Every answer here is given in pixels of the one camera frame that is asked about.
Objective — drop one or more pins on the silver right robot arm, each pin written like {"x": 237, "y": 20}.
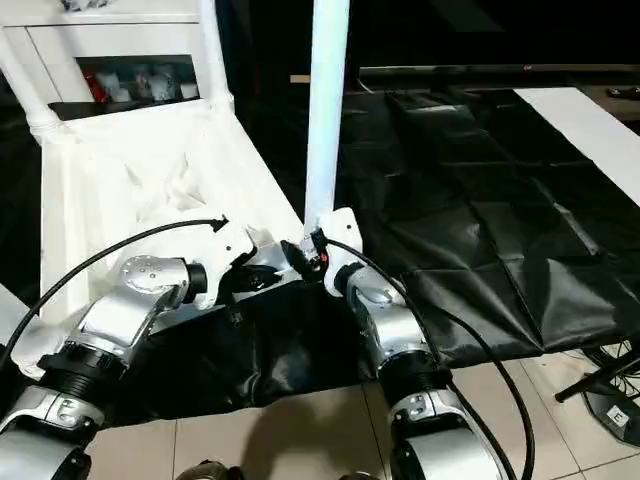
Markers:
{"x": 390, "y": 330}

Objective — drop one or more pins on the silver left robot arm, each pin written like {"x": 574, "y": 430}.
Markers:
{"x": 110, "y": 310}

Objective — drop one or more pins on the black plastic mat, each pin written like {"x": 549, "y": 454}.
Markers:
{"x": 470, "y": 200}

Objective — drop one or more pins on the small tan label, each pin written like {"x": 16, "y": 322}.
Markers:
{"x": 299, "y": 78}

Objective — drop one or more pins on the black robot left foot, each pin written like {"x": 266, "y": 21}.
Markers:
{"x": 207, "y": 471}

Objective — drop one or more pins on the black robot foot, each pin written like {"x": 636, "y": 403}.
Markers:
{"x": 207, "y": 471}
{"x": 362, "y": 476}

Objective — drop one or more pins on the black robot right foot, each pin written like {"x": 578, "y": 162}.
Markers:
{"x": 362, "y": 476}

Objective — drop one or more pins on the red bottle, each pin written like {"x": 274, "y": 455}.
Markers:
{"x": 96, "y": 87}

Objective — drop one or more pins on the white cabinet with glass doors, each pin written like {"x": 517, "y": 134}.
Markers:
{"x": 120, "y": 45}

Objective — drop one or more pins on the black backdrop cloth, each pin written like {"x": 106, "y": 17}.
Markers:
{"x": 440, "y": 30}

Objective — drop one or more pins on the white flat sheet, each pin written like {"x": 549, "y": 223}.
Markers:
{"x": 590, "y": 125}

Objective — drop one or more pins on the small grey patterned box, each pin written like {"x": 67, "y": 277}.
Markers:
{"x": 85, "y": 4}

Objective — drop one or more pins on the black round floor base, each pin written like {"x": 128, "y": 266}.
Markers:
{"x": 615, "y": 415}

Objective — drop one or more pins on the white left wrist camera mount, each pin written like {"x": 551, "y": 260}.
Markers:
{"x": 228, "y": 250}

